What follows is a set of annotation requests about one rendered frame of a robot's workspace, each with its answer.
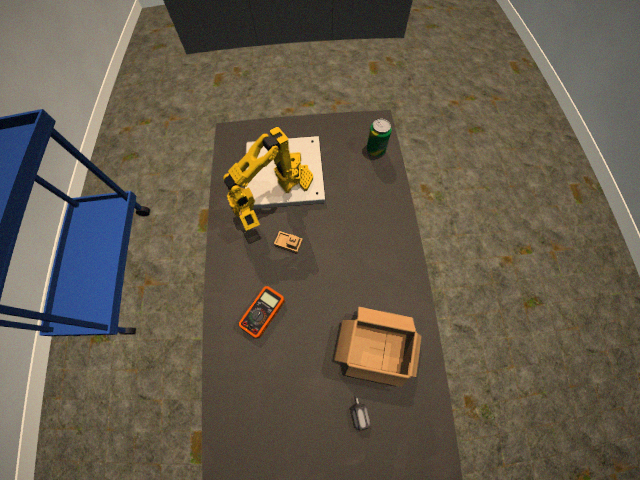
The green drink can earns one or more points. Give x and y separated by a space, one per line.
378 137

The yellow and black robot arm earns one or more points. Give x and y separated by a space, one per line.
293 170

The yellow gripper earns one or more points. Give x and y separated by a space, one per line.
248 217

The orange digital multimeter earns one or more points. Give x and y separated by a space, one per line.
261 312

